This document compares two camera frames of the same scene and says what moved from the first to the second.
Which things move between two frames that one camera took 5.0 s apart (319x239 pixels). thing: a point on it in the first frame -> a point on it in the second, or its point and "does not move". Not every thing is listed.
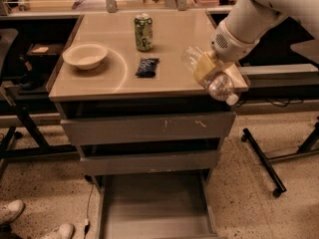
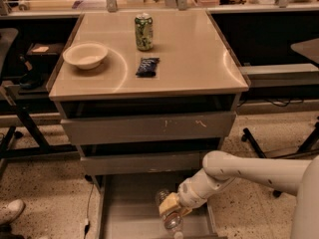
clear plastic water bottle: x=218 y=85 -> x=173 y=221
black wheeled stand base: x=309 y=145 does not move
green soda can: x=144 y=32 does not move
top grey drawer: x=148 y=128 does not move
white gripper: x=228 y=47 -> x=187 y=194
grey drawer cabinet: x=129 y=101 does not move
